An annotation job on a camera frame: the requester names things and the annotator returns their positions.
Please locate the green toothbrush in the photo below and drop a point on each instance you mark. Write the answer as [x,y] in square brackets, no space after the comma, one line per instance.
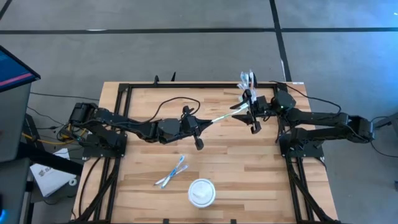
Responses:
[227,115]
[241,86]

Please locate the grey monitor stand box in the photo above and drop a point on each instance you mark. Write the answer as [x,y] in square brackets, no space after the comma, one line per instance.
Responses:
[14,124]

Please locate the orange toothbrush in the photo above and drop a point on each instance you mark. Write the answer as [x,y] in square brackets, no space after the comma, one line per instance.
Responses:
[252,81]

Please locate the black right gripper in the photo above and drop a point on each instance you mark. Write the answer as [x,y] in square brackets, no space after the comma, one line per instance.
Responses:
[253,115]

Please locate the dark grey cabinet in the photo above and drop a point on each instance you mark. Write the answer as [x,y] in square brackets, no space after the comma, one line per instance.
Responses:
[14,193]

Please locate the white tape strip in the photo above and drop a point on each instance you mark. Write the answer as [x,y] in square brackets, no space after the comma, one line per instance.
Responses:
[297,83]

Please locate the black aluminium upright post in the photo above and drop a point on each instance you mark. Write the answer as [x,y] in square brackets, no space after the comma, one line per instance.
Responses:
[46,158]

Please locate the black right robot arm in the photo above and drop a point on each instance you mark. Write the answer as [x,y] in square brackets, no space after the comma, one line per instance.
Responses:
[320,119]

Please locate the grey desk leg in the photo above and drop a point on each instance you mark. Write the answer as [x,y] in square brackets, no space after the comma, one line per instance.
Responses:
[390,120]

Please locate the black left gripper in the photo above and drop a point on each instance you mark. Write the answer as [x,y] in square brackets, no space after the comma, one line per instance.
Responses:
[199,141]

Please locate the white printed paper sheet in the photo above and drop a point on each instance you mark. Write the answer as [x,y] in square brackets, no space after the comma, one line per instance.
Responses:
[51,183]

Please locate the small white tape roll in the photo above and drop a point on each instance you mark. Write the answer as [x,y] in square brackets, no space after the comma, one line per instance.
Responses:
[70,181]

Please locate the clear plastic holder cup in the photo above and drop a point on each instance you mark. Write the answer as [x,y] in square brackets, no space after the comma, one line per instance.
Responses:
[254,95]

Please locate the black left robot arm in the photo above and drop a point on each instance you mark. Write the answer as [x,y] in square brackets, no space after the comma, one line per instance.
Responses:
[124,121]

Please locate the monitor with blue screen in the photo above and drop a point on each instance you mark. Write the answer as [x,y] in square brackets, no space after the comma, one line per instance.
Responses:
[12,71]

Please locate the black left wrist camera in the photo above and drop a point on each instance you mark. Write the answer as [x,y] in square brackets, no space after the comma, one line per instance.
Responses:
[190,124]

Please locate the blue toothbrush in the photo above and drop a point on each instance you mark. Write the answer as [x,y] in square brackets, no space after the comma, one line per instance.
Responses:
[247,77]
[174,171]
[243,76]

